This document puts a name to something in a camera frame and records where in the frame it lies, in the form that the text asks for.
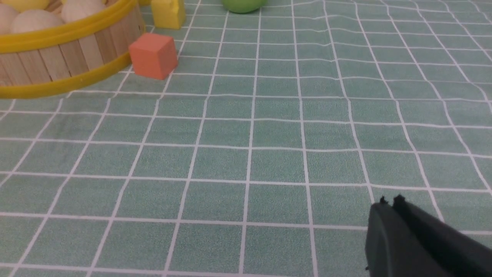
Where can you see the yellow cube block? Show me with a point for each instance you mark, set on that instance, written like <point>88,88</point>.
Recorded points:
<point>168,14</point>

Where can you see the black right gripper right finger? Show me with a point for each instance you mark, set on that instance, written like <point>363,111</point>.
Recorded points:
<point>453,251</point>

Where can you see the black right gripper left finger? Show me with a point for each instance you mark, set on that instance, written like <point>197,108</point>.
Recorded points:
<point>392,249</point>

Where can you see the green toy apple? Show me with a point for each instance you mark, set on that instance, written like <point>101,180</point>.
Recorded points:
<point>243,6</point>

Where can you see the green checkered tablecloth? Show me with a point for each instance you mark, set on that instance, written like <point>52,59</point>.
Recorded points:
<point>260,155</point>

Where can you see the bamboo steamer tray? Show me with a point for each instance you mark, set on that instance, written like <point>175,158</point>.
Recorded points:
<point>71,56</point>

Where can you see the beige bun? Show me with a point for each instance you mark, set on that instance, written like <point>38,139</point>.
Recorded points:
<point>7,16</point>
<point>31,20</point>
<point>74,10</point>

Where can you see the orange cube block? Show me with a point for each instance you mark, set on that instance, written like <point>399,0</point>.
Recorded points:
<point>153,56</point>

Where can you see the yellow bun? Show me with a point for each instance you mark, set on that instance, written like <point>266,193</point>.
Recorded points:
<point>23,5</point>

